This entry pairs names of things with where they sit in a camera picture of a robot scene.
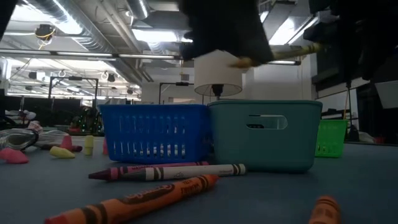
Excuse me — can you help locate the yellow eraser cap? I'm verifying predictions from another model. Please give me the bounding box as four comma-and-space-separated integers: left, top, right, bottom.
49, 146, 76, 159
83, 134, 95, 156

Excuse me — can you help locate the white wall panel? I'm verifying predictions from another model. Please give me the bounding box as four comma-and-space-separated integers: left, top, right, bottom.
374, 80, 398, 110

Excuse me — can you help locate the person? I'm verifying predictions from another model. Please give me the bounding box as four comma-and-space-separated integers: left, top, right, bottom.
73, 105, 105, 135

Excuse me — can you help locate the clear lamp power cord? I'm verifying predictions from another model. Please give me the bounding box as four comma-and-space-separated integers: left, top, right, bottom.
0, 128, 70, 152

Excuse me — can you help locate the orange crayon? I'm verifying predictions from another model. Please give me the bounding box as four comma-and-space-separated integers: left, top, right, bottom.
308, 195, 342, 224
44, 174, 220, 224

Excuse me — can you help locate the black metal frame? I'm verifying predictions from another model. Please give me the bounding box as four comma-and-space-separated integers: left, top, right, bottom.
157, 81, 195, 105

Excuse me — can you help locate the fluorescent tube light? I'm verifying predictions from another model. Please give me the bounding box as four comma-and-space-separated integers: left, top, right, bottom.
267, 59, 302, 66

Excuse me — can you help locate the white crayon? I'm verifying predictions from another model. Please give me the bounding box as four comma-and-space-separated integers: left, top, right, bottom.
121, 163, 248, 182

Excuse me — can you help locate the teal plastic bin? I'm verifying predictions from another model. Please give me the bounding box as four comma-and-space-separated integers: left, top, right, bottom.
207, 99, 323, 174

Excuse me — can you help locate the hanging yellow cable reel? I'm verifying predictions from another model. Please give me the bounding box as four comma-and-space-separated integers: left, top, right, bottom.
33, 24, 57, 50

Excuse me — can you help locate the white cylindrical lamp shade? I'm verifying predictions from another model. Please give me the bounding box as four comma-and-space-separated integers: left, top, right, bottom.
193, 49, 244, 105

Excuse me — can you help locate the green plastic basket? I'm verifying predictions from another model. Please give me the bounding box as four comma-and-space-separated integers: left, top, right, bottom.
314, 119, 349, 158

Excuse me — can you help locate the yellow crayon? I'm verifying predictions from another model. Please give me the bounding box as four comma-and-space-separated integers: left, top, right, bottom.
231, 42, 325, 68

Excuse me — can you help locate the blue plastic basket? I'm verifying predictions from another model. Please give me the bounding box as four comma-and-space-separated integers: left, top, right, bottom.
98, 103, 213, 165

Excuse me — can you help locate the black gantry frame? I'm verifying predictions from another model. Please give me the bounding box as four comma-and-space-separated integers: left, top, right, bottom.
48, 76, 100, 108

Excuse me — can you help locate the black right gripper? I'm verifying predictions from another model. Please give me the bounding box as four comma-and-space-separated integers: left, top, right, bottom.
178, 0, 275, 67

